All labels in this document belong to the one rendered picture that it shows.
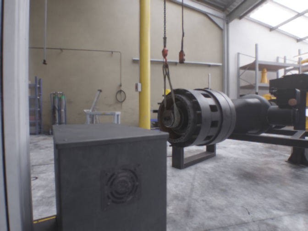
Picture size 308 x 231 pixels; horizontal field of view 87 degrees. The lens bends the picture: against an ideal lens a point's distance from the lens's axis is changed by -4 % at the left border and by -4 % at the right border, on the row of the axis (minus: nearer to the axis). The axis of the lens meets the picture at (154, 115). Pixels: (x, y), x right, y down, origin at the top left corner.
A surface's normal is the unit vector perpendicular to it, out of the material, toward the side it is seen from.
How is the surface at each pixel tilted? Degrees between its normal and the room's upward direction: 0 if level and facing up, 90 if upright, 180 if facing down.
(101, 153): 90
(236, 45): 90
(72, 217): 90
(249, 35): 90
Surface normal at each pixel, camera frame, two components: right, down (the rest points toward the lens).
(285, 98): -0.79, 0.02
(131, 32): 0.20, 0.03
